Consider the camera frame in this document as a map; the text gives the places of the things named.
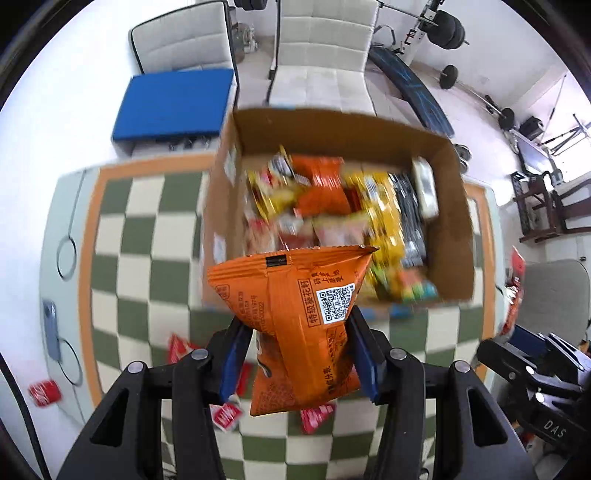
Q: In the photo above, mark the red white shrimp packet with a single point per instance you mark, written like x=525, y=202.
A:
x=513, y=293

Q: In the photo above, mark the cardboard snack box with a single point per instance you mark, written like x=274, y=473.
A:
x=257, y=139

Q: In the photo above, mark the small red white sachet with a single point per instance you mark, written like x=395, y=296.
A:
x=226, y=417

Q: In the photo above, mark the grey armchair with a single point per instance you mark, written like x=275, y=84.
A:
x=556, y=300

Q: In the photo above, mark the orange snack packet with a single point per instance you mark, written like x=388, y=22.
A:
x=300, y=327

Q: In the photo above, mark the red snack packet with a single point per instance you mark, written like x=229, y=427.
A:
x=177, y=348

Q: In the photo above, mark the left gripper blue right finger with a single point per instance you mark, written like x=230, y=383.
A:
x=393, y=377

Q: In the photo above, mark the yellow snack bag in box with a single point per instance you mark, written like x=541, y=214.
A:
x=379, y=201

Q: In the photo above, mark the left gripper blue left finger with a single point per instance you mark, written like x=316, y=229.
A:
x=204, y=377

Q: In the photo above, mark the small red packet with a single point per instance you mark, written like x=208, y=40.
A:
x=313, y=418

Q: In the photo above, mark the blue black workout bench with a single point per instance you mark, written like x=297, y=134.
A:
x=413, y=90

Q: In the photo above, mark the white padded chair centre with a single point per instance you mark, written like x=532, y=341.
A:
x=322, y=48

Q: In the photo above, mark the gold yellow snack bag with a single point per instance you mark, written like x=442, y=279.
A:
x=271, y=194

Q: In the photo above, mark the green candy bag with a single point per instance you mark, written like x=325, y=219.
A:
x=405, y=285

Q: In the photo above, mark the black striped snack bag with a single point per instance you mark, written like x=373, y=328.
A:
x=414, y=241

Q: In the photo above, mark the white padded chair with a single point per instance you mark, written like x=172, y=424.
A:
x=322, y=48
x=195, y=37

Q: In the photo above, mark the dark wooden chair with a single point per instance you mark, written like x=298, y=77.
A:
x=544, y=212

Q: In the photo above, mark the orange snack bag in box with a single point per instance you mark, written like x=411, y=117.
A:
x=325, y=196

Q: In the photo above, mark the blue seat cushion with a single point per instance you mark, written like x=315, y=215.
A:
x=174, y=104

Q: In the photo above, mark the green checkered table mat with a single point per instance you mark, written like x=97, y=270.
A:
x=145, y=284

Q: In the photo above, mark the red soda can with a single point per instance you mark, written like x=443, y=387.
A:
x=44, y=393

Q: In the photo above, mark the white padded chair left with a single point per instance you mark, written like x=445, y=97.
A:
x=195, y=37

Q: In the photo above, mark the pink yellow snack bag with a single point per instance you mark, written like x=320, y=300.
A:
x=341, y=230

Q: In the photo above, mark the blue smartphone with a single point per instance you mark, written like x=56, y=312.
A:
x=52, y=338

